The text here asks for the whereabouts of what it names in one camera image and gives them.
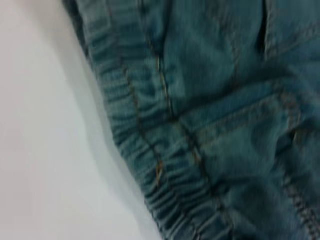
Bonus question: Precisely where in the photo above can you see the blue denim shorts with embroidery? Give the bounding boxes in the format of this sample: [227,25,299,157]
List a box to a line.
[61,0,320,240]

